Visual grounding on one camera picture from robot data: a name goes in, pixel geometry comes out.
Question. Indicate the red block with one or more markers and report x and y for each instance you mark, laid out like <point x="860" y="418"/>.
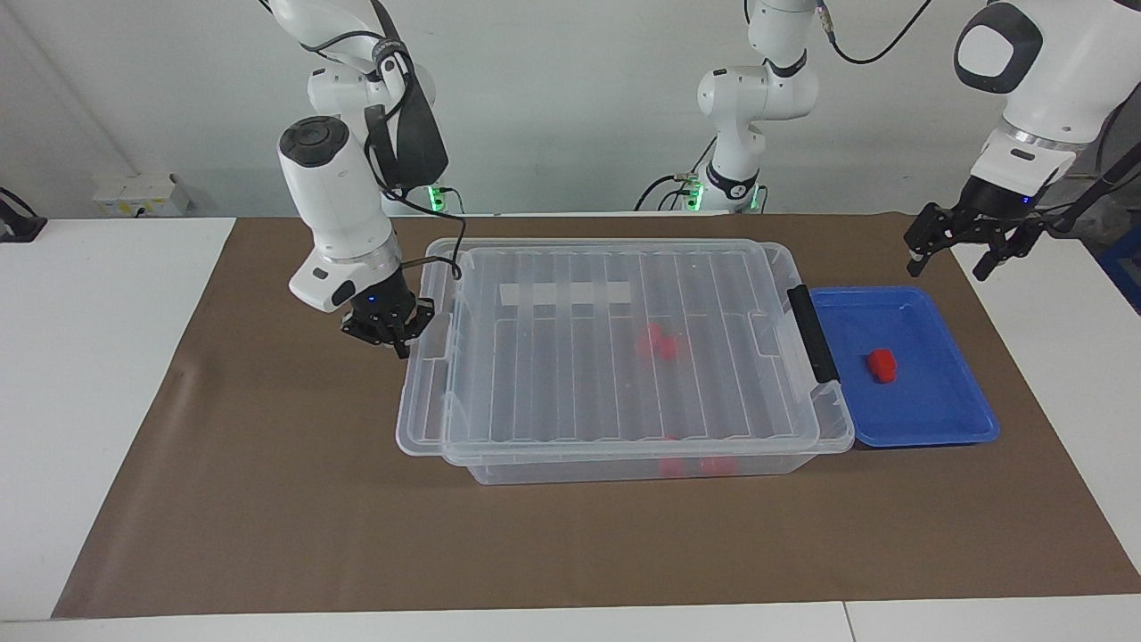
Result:
<point x="651" y="339"/>
<point x="670" y="348"/>
<point x="718" y="464"/>
<point x="670" y="465"/>
<point x="882" y="366"/>

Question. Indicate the black stand leg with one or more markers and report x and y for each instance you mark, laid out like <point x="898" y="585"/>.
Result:
<point x="1114" y="174"/>

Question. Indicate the blue plastic tray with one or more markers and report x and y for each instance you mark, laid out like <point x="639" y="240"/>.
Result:
<point x="927" y="410"/>

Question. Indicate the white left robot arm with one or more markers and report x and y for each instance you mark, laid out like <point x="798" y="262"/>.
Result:
<point x="1070" y="53"/>

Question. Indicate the white power strip box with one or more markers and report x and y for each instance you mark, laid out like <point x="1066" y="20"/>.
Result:
<point x="134" y="196"/>

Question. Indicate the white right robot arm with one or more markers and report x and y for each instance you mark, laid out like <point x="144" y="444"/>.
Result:
<point x="334" y="196"/>

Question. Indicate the clear plastic storage box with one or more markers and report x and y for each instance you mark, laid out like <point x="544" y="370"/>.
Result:
<point x="579" y="473"/>

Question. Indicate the black clamp object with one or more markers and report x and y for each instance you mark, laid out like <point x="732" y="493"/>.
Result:
<point x="22" y="227"/>

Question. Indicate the blue crate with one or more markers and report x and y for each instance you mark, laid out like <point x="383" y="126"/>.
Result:
<point x="1125" y="267"/>

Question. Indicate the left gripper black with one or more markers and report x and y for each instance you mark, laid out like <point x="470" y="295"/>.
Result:
<point x="991" y="203"/>

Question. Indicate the clear ribbed plastic lid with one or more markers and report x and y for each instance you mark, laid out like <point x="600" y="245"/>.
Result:
<point x="553" y="383"/>

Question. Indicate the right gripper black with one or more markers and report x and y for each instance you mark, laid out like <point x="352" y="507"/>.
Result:
<point x="383" y="308"/>

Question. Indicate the brown table mat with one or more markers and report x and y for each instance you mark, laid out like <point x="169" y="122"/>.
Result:
<point x="570" y="553"/>

